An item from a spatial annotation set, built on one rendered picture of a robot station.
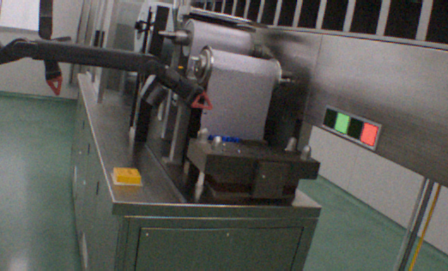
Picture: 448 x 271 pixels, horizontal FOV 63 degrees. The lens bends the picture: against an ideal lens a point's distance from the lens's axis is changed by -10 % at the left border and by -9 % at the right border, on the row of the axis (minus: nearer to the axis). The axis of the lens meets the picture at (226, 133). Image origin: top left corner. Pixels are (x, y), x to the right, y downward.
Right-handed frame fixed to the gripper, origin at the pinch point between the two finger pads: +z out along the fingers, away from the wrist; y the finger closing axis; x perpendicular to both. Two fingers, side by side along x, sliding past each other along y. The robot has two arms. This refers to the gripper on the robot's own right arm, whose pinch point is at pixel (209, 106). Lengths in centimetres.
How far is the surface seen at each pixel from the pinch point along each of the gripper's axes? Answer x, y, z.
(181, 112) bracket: -7.0, -7.8, -3.9
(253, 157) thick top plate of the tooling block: -5.2, 19.6, 12.3
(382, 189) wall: 37, -151, 274
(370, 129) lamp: 19, 42, 24
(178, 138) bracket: -14.8, -7.8, 0.7
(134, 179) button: -29.7, 13.5, -12.4
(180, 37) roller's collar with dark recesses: 15.7, -28.0, -13.9
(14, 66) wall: -113, -556, -79
